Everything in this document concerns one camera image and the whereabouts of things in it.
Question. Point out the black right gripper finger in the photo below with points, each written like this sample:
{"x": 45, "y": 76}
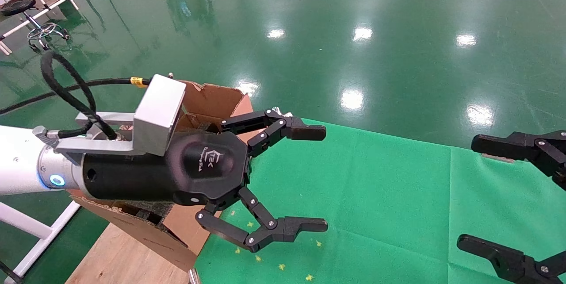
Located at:
{"x": 517, "y": 266}
{"x": 544, "y": 151}

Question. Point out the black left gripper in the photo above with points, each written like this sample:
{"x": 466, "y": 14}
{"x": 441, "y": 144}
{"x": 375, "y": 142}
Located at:
{"x": 203, "y": 169}

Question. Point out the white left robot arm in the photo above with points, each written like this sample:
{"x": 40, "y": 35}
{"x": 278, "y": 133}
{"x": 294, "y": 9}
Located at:
{"x": 17, "y": 160}

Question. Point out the large open brown carton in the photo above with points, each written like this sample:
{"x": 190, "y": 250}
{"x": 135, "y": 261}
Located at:
{"x": 212, "y": 102}

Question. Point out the green table cloth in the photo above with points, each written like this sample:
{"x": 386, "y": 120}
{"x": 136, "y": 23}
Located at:
{"x": 376, "y": 195}

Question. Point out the black foam block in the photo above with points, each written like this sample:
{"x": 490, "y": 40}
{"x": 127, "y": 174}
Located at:
{"x": 141, "y": 209}

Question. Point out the black seat chrome stool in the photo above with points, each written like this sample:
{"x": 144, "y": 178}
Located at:
{"x": 17, "y": 5}

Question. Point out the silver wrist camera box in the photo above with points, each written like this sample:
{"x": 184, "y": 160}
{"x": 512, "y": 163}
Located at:
{"x": 159, "y": 107}

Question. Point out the white tube floor frame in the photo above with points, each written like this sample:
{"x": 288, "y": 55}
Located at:
{"x": 26, "y": 224}

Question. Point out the white tube rack frame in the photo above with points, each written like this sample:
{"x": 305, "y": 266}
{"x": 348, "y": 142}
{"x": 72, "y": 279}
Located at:
{"x": 4, "y": 48}

